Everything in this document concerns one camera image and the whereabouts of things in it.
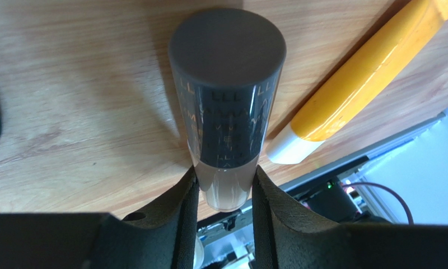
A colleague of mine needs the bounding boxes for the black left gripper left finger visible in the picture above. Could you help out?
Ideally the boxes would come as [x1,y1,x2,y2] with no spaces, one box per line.
[0,168,199,268]

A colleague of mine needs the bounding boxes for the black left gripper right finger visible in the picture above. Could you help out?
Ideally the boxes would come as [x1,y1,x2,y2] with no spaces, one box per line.
[252,167,448,268]

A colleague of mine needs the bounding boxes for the grey cap foundation bottle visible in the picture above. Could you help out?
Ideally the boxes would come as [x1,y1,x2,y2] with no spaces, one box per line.
[168,8,286,212]

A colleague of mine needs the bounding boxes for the orange cosmetic tube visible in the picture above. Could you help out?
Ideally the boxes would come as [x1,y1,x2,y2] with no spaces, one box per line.
[266,1,448,165]

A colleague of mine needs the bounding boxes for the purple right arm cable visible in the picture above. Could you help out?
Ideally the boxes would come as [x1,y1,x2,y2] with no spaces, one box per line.
[341,182,415,225]

